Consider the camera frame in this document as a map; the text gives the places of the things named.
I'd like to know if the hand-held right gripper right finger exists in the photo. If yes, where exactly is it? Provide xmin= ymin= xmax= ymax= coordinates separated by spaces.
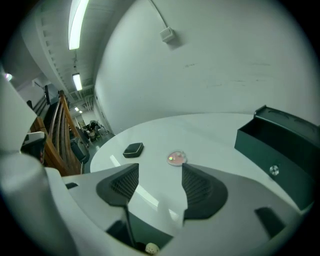
xmin=181 ymin=163 xmax=312 ymax=251

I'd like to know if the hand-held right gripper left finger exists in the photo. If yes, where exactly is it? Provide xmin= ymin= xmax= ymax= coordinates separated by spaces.
xmin=62 ymin=163 xmax=140 ymax=232

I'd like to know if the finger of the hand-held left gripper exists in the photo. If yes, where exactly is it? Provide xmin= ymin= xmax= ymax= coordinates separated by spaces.
xmin=21 ymin=131 xmax=47 ymax=165

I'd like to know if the dark green jewellery box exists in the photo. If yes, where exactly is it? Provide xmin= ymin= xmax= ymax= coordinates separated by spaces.
xmin=234 ymin=104 xmax=316 ymax=211

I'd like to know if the small dark object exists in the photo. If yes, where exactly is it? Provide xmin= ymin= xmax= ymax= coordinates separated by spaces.
xmin=122 ymin=142 xmax=145 ymax=159

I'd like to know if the pink item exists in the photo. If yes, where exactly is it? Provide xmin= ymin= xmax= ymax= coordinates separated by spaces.
xmin=166 ymin=149 xmax=188 ymax=168

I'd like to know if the white curved desk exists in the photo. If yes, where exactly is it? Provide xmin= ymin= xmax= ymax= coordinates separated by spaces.
xmin=89 ymin=112 xmax=301 ymax=236

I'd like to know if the brown wooden stair railing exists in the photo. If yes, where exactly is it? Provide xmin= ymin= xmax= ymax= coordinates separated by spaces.
xmin=27 ymin=89 xmax=85 ymax=177

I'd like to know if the white wall junction box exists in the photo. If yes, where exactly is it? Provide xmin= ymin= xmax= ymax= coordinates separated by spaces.
xmin=159 ymin=26 xmax=176 ymax=43

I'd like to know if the white wall conduit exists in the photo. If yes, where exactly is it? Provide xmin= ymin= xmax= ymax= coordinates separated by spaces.
xmin=149 ymin=0 xmax=169 ymax=30

